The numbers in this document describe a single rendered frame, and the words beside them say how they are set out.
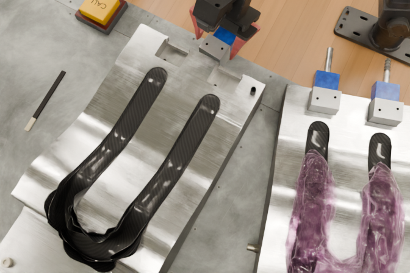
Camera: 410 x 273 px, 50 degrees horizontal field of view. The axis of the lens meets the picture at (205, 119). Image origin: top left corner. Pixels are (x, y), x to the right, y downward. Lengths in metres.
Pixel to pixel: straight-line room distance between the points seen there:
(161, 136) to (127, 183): 0.10
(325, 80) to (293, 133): 0.11
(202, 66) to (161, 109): 0.11
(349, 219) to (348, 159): 0.11
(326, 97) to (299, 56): 0.15
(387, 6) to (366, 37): 0.14
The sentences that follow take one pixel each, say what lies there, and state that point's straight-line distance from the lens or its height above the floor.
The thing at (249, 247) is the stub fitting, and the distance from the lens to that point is 0.76.
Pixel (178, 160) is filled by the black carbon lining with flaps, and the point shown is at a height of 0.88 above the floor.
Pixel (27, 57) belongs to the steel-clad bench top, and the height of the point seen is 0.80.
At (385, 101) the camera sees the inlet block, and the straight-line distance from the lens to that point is 0.83.
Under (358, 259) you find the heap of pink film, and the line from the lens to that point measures 0.75.
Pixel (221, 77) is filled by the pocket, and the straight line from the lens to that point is 0.81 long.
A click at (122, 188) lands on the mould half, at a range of 0.71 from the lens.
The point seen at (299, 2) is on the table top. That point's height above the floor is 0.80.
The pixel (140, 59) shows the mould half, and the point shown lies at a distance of 0.81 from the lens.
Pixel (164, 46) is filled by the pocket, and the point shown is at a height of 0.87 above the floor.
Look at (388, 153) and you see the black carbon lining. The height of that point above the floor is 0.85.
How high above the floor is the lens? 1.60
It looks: 72 degrees down
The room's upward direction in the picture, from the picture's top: 4 degrees counter-clockwise
